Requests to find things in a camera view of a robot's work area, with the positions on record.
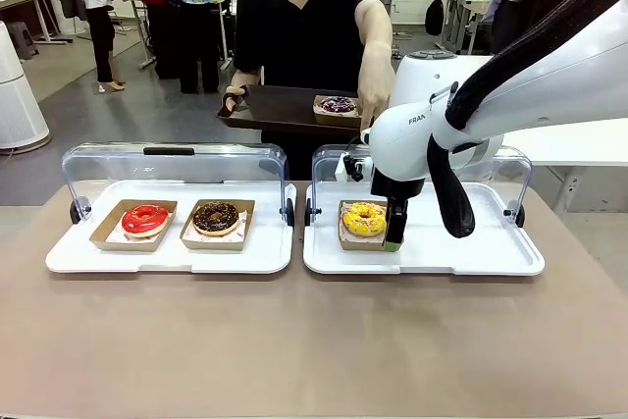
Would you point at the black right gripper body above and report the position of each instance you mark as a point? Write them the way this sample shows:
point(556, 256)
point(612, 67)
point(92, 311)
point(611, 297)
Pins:
point(392, 187)

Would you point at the yellow donut with sprinkles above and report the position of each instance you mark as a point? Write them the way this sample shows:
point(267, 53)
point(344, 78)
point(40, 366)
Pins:
point(350, 223)

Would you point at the purple donut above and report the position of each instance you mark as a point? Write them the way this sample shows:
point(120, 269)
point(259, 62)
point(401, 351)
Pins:
point(333, 119)

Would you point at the dark donut with rainbow sprinkles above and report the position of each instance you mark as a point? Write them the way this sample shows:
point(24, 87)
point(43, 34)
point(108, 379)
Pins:
point(338, 105)

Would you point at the brown serving tray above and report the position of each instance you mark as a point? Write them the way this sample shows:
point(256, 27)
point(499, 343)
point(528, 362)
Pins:
point(279, 105)

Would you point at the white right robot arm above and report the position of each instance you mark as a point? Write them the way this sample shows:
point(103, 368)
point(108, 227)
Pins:
point(539, 85)

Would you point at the person's left forearm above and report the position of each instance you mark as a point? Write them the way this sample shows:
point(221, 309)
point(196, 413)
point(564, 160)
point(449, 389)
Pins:
point(375, 63)

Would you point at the person's right forearm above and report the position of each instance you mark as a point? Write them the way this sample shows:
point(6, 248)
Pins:
point(244, 78)

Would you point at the chocolate donut in cardboard tray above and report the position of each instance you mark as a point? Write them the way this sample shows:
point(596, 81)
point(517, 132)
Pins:
point(216, 244)

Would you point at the person in black shirt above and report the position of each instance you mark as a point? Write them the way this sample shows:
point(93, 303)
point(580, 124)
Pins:
point(304, 21)

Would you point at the chocolate donut with nut sprinkles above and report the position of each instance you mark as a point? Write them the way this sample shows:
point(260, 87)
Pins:
point(201, 223)

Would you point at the red glazed donut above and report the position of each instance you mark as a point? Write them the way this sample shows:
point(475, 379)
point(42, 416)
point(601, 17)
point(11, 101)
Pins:
point(132, 225)

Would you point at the red donut in cardboard tray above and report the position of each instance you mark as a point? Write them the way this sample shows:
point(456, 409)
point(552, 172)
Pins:
point(100, 237)

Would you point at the person's left hand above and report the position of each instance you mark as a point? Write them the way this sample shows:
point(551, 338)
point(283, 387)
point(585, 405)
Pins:
point(375, 100)

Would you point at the person's right hand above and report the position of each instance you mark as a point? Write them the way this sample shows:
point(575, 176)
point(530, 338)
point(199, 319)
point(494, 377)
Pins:
point(230, 100)

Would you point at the white printed paper liner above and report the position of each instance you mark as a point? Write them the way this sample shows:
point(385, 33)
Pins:
point(115, 236)
point(243, 224)
point(360, 241)

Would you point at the white display tray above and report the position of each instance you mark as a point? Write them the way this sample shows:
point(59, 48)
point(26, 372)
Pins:
point(167, 262)
point(466, 247)

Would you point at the black hanging backpack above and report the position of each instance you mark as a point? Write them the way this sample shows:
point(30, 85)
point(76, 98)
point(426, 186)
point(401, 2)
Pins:
point(434, 16)

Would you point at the white side table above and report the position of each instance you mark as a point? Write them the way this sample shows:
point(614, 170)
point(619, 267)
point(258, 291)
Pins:
point(579, 149)

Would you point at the white air purifier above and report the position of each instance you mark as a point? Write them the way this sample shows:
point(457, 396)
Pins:
point(19, 105)

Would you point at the grey plastic stool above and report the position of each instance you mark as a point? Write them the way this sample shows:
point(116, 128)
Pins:
point(22, 38)

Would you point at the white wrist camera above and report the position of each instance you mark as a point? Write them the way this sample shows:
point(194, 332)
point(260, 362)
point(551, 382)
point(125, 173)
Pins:
point(343, 169)

